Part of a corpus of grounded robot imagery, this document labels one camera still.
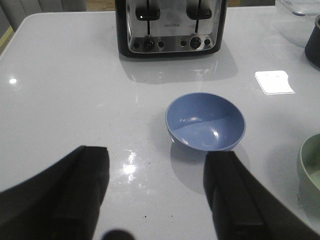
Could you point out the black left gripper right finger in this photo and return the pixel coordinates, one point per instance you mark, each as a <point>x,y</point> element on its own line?
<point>242,208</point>

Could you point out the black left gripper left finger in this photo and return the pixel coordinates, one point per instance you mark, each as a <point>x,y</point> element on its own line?
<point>60,203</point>

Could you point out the dark blue saucepan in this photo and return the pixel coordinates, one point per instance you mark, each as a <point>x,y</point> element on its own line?
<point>312,48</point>

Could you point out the grey upholstered chair left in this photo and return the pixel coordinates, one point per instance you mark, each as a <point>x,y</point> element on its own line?
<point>17,10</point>

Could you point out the clear plastic food container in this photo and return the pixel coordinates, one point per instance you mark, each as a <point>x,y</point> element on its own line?
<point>300,8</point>

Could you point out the light green bowl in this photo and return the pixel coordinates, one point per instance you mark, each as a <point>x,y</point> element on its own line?
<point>308,167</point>

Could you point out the black and chrome toaster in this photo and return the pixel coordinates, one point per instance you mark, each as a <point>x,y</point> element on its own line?
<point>169,28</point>

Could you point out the blue bowl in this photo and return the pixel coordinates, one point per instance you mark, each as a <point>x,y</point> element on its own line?
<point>205,122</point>

